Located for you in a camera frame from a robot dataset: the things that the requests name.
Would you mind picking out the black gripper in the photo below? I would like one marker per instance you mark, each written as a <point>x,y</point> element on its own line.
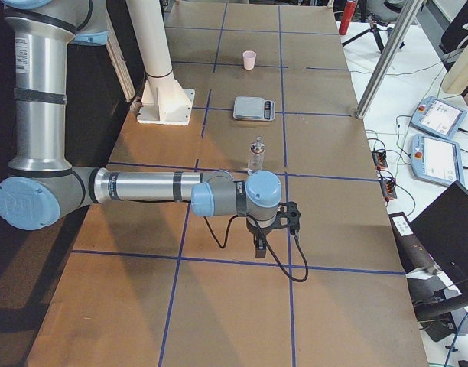
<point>258,230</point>

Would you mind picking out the pink plastic cup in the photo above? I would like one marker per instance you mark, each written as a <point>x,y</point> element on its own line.
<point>249,59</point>

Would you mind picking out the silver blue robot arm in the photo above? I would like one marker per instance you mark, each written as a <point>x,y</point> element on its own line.
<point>43,186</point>

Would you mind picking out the grey digital kitchen scale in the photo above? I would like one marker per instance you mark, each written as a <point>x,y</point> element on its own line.
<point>253,109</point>

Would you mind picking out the orange black connector board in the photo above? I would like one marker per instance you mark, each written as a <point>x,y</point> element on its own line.
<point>379,158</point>

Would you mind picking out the black box with label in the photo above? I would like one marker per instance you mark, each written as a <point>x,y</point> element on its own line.
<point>413,254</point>

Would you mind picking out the black monitor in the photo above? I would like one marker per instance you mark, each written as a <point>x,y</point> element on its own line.
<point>443,230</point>

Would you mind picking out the lower teach pendant tablet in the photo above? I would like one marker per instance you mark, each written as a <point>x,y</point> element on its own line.
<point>436,160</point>

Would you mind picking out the teach pendant tablet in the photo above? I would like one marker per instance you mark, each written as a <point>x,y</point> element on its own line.
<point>436,160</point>
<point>437,117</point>

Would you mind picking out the upper teach pendant tablet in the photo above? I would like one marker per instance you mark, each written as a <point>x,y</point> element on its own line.
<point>437,117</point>

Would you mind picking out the black tripod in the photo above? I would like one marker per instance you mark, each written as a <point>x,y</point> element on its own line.
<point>375,30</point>

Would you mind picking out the red cylinder bottle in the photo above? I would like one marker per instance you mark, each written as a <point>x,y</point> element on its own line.
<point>348,13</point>

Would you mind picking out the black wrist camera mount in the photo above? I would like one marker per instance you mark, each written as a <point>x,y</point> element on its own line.
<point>288,217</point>

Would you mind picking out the white pedestal column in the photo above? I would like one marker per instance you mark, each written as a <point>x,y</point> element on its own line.
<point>163,101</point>

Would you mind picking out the aluminium frame post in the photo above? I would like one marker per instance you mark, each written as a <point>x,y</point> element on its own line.
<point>407,15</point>

